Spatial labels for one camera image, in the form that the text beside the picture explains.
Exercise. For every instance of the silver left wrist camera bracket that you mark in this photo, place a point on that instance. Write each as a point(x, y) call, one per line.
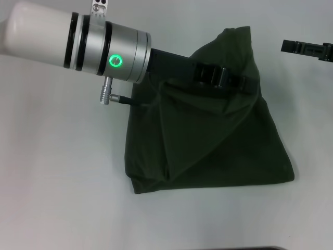
point(99, 7)

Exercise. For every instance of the dark grey torso edge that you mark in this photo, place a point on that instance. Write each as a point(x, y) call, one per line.
point(270, 248)

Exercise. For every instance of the dark green FREE T-shirt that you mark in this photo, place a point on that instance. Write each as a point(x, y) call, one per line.
point(208, 143)

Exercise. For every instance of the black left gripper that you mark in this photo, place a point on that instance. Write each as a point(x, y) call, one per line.
point(177, 65)

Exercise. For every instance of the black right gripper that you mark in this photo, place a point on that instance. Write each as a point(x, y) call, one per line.
point(328, 52)

